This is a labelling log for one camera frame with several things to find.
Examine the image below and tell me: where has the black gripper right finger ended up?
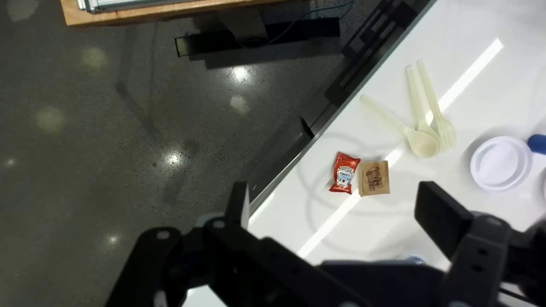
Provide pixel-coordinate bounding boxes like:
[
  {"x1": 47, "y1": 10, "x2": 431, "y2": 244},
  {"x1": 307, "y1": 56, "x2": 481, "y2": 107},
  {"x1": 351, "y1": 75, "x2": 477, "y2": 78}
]
[{"x1": 413, "y1": 179, "x2": 546, "y2": 307}]

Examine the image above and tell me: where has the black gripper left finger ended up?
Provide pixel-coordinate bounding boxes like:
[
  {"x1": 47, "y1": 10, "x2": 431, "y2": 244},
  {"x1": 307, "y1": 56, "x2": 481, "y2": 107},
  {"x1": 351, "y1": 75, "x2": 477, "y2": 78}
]
[{"x1": 104, "y1": 181, "x2": 365, "y2": 307}]

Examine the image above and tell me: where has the white round saucer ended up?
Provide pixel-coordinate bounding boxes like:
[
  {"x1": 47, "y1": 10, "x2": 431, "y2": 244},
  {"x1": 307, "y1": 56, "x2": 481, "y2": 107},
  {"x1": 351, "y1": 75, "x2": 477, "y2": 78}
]
[{"x1": 467, "y1": 135, "x2": 534, "y2": 193}]

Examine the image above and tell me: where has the small blue cylinder cap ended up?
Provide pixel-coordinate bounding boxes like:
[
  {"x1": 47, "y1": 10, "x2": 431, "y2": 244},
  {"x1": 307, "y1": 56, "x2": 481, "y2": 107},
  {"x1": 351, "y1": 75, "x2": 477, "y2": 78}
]
[{"x1": 525, "y1": 133, "x2": 546, "y2": 155}]

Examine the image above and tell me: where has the cream plastic cutlery piece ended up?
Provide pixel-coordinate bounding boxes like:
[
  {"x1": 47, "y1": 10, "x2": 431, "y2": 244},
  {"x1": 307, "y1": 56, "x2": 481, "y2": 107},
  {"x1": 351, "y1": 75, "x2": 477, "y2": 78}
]
[
  {"x1": 416, "y1": 60, "x2": 459, "y2": 152},
  {"x1": 402, "y1": 63, "x2": 440, "y2": 140}
]

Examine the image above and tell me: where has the brown sugar packet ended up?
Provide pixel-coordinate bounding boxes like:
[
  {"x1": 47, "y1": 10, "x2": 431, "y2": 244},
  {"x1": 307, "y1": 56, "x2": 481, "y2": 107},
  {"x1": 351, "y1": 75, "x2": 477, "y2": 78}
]
[{"x1": 356, "y1": 159, "x2": 392, "y2": 198}]

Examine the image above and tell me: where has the red ketchup packet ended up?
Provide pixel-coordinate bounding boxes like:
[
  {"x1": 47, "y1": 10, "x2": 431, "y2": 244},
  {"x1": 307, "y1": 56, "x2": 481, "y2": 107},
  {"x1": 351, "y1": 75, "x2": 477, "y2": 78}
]
[{"x1": 327, "y1": 150, "x2": 361, "y2": 196}]

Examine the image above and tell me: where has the black desk base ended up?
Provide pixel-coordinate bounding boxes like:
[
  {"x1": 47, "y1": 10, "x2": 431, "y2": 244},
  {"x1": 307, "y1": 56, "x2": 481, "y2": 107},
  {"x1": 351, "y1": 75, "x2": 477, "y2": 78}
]
[{"x1": 174, "y1": 15, "x2": 343, "y2": 60}]

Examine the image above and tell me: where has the wooden desk top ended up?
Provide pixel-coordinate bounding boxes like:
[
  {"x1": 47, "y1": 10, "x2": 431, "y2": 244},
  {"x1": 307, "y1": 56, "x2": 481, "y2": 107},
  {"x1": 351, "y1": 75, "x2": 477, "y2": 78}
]
[{"x1": 58, "y1": 0, "x2": 297, "y2": 27}]

